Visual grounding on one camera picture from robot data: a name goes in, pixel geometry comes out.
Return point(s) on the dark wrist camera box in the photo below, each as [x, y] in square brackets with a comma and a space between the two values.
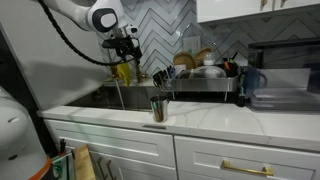
[109, 43]

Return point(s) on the stainless steel cup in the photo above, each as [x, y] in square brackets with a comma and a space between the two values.
[160, 108]

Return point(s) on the white sink cabinet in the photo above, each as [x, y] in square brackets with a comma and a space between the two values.
[116, 146]

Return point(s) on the small gold cabinet knob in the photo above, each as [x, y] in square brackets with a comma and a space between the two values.
[264, 2]
[284, 1]

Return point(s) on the stainless steel sink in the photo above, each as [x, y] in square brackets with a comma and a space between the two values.
[140, 96]

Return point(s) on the clear glass bowl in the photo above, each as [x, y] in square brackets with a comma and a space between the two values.
[203, 71]

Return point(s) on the round wooden plate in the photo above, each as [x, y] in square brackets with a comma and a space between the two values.
[201, 55]
[184, 60]

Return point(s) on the black utensil holder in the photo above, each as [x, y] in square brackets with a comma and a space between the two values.
[230, 68]

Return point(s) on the white wall outlet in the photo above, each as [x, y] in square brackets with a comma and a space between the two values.
[191, 44]

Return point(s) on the clear baby bottle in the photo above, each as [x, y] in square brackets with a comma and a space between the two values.
[209, 63]

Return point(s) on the brass faucet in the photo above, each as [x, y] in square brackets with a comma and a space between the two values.
[141, 76]

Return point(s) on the steel dish rack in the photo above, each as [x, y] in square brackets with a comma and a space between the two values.
[200, 84]

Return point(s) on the white upper cabinet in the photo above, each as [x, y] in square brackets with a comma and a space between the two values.
[233, 8]

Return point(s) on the white drawer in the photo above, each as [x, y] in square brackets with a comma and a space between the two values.
[206, 156]

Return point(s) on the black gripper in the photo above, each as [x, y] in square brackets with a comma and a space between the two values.
[126, 44]

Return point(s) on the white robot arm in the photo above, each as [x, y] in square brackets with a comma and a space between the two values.
[80, 13]

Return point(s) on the green robot stand part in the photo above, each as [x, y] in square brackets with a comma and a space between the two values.
[60, 166]

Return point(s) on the black kitchen appliance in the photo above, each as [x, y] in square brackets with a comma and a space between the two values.
[286, 56]

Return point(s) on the wooden cutting board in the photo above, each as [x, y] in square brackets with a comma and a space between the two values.
[83, 165]

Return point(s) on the dark blue mug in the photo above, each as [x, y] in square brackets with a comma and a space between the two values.
[251, 81]

